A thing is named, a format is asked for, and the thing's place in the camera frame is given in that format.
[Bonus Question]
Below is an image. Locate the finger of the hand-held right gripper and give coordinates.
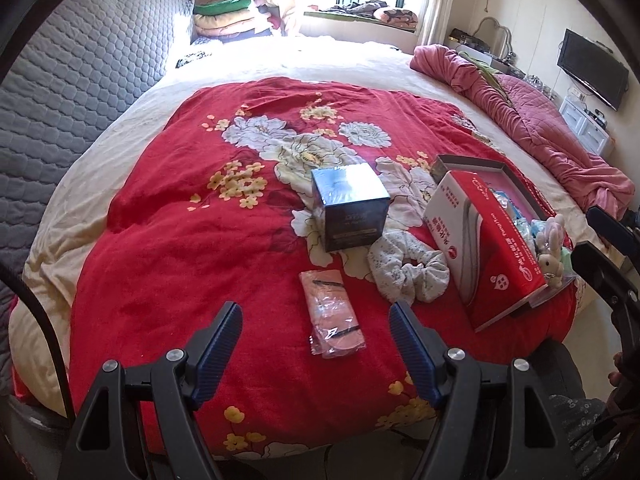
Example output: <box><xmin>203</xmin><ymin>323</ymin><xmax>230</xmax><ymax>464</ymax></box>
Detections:
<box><xmin>570</xmin><ymin>241</ymin><xmax>640</xmax><ymax>356</ymax></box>
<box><xmin>586</xmin><ymin>205</ymin><xmax>640</xmax><ymax>261</ymax></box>

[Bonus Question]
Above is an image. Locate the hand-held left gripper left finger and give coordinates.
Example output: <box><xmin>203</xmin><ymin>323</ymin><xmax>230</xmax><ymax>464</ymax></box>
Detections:
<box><xmin>60</xmin><ymin>301</ymin><xmax>244</xmax><ymax>480</ymax></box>

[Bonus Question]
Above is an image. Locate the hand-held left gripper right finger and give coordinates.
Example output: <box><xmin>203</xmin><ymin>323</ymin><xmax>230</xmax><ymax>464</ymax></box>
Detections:
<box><xmin>389</xmin><ymin>300</ymin><xmax>581</xmax><ymax>480</ymax></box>

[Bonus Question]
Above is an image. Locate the cream plush bear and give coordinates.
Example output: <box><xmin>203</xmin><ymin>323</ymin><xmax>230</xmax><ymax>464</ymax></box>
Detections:
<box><xmin>536</xmin><ymin>245</ymin><xmax>568</xmax><ymax>290</ymax></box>

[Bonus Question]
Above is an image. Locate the pink item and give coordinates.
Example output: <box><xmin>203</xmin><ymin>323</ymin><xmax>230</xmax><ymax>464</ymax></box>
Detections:
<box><xmin>299</xmin><ymin>269</ymin><xmax>367</xmax><ymax>359</ymax></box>

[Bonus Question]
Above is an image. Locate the red cardboard box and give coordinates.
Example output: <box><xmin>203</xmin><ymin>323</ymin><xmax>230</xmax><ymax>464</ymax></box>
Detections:
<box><xmin>422</xmin><ymin>154</ymin><xmax>581</xmax><ymax>333</ymax></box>

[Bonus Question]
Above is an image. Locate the green printed tissue pack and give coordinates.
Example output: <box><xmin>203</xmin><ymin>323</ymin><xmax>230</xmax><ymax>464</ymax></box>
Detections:
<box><xmin>487</xmin><ymin>187</ymin><xmax>523</xmax><ymax>218</ymax></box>

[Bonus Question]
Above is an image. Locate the person's right hand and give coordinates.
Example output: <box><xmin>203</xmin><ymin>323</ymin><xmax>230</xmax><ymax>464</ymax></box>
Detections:
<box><xmin>606</xmin><ymin>351</ymin><xmax>628</xmax><ymax>391</ymax></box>

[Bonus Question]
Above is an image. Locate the white floral scrunchie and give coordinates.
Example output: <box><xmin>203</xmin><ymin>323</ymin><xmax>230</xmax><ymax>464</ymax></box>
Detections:
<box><xmin>367</xmin><ymin>236</ymin><xmax>450</xmax><ymax>306</ymax></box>

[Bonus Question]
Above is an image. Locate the white drawer cabinet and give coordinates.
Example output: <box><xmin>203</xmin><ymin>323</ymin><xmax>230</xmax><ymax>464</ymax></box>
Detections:
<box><xmin>559</xmin><ymin>95</ymin><xmax>613</xmax><ymax>158</ymax></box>

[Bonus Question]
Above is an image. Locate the red floral blanket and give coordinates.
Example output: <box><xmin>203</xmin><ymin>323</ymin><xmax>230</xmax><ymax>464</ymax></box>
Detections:
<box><xmin>67</xmin><ymin>76</ymin><xmax>576</xmax><ymax>461</ymax></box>

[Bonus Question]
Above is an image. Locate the pink quilt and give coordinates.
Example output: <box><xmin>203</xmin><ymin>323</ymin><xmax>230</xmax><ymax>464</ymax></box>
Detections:
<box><xmin>410</xmin><ymin>44</ymin><xmax>636</xmax><ymax>221</ymax></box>

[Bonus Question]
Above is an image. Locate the person's dark floral clothing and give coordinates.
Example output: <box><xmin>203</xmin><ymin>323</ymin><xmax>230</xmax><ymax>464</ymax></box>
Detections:
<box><xmin>547</xmin><ymin>394</ymin><xmax>621</xmax><ymax>480</ymax></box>

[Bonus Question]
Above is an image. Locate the black television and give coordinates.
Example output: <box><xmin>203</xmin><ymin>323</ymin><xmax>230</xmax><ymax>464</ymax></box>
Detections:
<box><xmin>556</xmin><ymin>28</ymin><xmax>630</xmax><ymax>111</ymax></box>

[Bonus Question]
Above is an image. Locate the dark blue box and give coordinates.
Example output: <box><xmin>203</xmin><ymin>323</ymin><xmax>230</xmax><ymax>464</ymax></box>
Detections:
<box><xmin>311</xmin><ymin>162</ymin><xmax>392</xmax><ymax>253</ymax></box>

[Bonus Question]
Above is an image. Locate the patterned dark bag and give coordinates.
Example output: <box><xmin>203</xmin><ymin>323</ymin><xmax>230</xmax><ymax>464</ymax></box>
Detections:
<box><xmin>447</xmin><ymin>28</ymin><xmax>488</xmax><ymax>51</ymax></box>

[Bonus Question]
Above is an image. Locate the grey quilted headboard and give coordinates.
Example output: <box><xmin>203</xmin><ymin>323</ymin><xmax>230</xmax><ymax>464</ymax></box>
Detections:
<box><xmin>0</xmin><ymin>0</ymin><xmax>196</xmax><ymax>396</ymax></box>

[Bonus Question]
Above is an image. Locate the patterned brown cushion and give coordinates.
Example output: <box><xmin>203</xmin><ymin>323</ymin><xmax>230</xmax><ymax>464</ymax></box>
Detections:
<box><xmin>377</xmin><ymin>7</ymin><xmax>420</xmax><ymax>28</ymax></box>

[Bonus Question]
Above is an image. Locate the cream bed sheet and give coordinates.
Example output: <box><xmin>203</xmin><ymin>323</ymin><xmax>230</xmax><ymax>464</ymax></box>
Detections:
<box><xmin>10</xmin><ymin>35</ymin><xmax>601</xmax><ymax>411</ymax></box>

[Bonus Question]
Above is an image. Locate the pink folded blanket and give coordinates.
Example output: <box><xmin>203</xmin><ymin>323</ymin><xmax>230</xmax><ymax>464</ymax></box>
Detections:
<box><xmin>195</xmin><ymin>20</ymin><xmax>261</xmax><ymax>37</ymax></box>

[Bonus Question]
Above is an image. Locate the yellow folded blanket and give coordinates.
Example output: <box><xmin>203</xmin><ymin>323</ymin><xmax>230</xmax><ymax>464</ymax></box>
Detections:
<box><xmin>194</xmin><ymin>8</ymin><xmax>256</xmax><ymax>28</ymax></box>

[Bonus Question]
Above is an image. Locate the dark cloth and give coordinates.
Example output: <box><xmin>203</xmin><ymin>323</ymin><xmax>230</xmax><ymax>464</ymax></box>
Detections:
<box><xmin>320</xmin><ymin>2</ymin><xmax>386</xmax><ymax>15</ymax></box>

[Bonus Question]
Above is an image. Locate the green folded blanket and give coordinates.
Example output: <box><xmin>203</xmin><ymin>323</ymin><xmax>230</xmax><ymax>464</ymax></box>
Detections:
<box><xmin>193</xmin><ymin>0</ymin><xmax>251</xmax><ymax>16</ymax></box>

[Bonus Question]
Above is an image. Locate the black cable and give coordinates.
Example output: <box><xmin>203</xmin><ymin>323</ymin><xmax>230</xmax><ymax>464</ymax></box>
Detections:
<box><xmin>0</xmin><ymin>265</ymin><xmax>73</xmax><ymax>421</ymax></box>

